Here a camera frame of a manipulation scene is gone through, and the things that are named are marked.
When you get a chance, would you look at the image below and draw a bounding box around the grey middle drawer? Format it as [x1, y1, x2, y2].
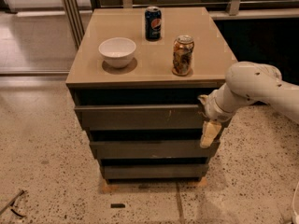
[90, 140, 220, 160]

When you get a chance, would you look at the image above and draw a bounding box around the grey drawer cabinet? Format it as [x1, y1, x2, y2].
[66, 7, 236, 170]

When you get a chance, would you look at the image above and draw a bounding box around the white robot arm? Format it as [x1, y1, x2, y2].
[198, 62, 299, 148]

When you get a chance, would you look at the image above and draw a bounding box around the grey top drawer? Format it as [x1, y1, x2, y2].
[75, 105, 208, 131]

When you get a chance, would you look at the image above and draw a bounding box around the small black floor object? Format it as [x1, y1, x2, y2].
[110, 203, 125, 208]

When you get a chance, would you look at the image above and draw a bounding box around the blue pepsi can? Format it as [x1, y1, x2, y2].
[145, 6, 162, 41]

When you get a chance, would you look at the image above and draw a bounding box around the orange patterned can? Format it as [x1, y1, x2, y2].
[173, 35, 194, 76]

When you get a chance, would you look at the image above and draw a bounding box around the grey bottom drawer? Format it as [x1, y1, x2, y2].
[101, 164, 208, 180]

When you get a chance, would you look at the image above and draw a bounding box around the grey drawer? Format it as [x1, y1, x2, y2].
[75, 105, 208, 131]
[101, 164, 208, 180]
[90, 140, 220, 160]

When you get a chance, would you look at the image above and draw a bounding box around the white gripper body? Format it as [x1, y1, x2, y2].
[204, 90, 235, 123]

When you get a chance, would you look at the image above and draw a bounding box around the white ceramic bowl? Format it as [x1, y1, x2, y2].
[98, 37, 136, 68]

